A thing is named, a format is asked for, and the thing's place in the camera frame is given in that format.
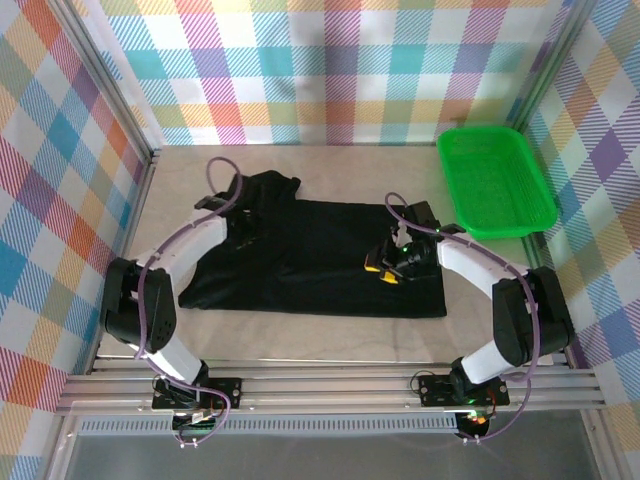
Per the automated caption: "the black t-shirt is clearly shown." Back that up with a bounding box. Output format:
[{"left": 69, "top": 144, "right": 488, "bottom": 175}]
[{"left": 178, "top": 169, "right": 448, "bottom": 321}]

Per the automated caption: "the green plastic basket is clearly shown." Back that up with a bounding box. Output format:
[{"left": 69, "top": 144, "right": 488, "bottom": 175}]
[{"left": 436, "top": 125, "right": 559, "bottom": 242}]

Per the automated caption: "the grey metal panel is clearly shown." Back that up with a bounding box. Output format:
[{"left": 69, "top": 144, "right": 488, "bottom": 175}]
[{"left": 49, "top": 432, "right": 621, "bottom": 480}]

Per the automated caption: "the aluminium side rail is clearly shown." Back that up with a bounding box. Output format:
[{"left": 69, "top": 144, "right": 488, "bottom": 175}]
[
  {"left": 87, "top": 149, "right": 162, "bottom": 374},
  {"left": 522, "top": 234, "right": 579, "bottom": 370}
]

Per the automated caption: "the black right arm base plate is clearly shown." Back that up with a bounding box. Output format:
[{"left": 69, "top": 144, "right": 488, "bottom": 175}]
[{"left": 417, "top": 373, "right": 511, "bottom": 407}]

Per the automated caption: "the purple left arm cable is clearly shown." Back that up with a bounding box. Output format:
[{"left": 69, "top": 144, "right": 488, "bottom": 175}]
[{"left": 134, "top": 156, "right": 247, "bottom": 449}]

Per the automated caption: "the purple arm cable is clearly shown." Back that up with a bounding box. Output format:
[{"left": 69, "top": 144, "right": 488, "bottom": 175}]
[
  {"left": 134, "top": 156, "right": 247, "bottom": 449},
  {"left": 384, "top": 191, "right": 544, "bottom": 445}
]

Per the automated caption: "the aluminium mounting rail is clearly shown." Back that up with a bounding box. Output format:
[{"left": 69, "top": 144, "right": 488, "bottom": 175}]
[{"left": 54, "top": 368, "right": 609, "bottom": 416}]

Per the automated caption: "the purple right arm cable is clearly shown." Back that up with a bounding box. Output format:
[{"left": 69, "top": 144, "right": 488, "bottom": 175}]
[{"left": 384, "top": 191, "right": 544, "bottom": 445}]

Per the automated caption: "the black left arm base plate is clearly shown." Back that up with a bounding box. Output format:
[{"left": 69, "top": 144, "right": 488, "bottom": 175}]
[{"left": 152, "top": 378, "right": 245, "bottom": 411}]

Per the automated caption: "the grey slotted cable duct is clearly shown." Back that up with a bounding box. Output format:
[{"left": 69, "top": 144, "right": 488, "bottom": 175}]
[{"left": 74, "top": 418, "right": 461, "bottom": 435}]

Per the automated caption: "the aluminium frame post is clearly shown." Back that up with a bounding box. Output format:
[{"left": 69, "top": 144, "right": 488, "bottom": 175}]
[
  {"left": 504, "top": 0, "right": 601, "bottom": 134},
  {"left": 49, "top": 0, "right": 164, "bottom": 161}
]

